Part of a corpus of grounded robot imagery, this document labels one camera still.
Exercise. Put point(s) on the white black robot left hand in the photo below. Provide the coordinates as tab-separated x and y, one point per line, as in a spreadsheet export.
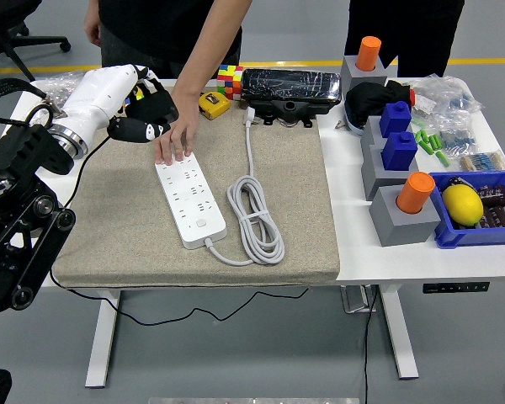
97	94

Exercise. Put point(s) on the person's left hand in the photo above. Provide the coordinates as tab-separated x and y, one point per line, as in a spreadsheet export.
181	126

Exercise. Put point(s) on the person's right hand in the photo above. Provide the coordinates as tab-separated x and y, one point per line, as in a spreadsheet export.
92	31

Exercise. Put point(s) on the black plug adapter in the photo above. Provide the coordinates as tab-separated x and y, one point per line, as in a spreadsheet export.
160	107

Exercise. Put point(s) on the white power strip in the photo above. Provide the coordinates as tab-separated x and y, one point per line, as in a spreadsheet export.
193	202

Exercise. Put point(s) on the person's left forearm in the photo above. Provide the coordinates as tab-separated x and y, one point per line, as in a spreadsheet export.
212	38

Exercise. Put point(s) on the person's right forearm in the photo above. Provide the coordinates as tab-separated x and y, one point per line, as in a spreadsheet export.
93	7

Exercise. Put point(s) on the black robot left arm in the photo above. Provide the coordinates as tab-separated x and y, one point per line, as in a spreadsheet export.
21	219

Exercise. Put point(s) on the clear bag of screws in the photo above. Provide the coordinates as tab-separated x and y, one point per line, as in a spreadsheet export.
63	86

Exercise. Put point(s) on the yellow tape measure silver clip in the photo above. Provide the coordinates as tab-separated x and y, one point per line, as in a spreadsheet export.
214	105

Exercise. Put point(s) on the person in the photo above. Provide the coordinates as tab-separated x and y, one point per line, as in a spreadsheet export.
151	25
404	25

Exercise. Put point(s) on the black office chair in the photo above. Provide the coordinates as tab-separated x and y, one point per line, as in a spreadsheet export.
8	12

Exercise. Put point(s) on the grey-brown fabric mat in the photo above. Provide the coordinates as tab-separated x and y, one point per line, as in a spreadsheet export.
278	189

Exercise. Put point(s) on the black device wrapped in film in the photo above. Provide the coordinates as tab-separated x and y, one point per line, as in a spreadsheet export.
290	88

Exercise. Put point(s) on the white blue curved object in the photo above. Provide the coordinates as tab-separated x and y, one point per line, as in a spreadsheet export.
355	126

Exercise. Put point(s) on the black cloth bundle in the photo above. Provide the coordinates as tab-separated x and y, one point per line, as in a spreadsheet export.
366	101

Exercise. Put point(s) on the grey block round hole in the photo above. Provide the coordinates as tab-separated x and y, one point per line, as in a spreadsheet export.
400	229
362	78

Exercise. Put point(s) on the orange cylinder peg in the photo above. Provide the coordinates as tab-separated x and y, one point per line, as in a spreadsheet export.
368	52
414	193

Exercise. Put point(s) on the blue square peg block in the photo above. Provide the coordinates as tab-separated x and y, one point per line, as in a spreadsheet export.
394	120
399	151

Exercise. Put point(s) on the small red object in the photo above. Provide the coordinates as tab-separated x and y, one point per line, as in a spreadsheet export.
412	97

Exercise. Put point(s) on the white table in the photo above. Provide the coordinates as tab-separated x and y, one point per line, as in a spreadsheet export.
383	265

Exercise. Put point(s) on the large clear plastic bag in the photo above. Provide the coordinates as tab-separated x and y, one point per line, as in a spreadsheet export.
446	97

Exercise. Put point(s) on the clear bag blue components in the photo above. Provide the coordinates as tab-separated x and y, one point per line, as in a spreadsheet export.
456	141

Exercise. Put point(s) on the small black yellow tool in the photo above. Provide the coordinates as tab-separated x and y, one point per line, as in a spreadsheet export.
456	182

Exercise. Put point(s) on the yellow lemon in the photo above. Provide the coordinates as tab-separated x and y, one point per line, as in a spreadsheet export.
463	204

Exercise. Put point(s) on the clear bag of resistors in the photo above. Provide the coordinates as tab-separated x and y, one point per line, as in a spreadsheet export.
484	161

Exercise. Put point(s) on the blue plastic bin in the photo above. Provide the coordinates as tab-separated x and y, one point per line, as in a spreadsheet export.
467	237

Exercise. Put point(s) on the black table control panel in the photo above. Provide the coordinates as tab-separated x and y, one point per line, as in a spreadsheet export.
456	288

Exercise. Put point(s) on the dark brown capacitors pile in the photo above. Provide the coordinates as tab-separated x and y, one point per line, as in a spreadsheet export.
501	210

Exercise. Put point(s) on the green plastic wall anchor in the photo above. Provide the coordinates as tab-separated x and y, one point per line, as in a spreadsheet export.
442	159
427	146
418	122
421	136
435	141

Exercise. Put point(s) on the silver metal bracket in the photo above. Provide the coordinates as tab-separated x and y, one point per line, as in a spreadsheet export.
355	299

